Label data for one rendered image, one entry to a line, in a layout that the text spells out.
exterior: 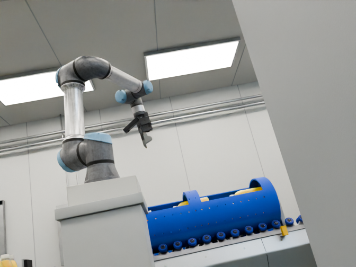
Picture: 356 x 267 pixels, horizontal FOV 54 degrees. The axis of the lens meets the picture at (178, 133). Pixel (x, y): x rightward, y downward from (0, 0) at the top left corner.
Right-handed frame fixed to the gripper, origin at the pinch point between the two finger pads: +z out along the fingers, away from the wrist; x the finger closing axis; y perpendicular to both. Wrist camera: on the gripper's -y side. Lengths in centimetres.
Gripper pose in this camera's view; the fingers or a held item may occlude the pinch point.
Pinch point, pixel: (144, 146)
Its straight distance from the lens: 209.8
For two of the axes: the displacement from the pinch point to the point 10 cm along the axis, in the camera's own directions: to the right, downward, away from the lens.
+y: 9.6, -2.8, 0.5
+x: 0.0, 1.7, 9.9
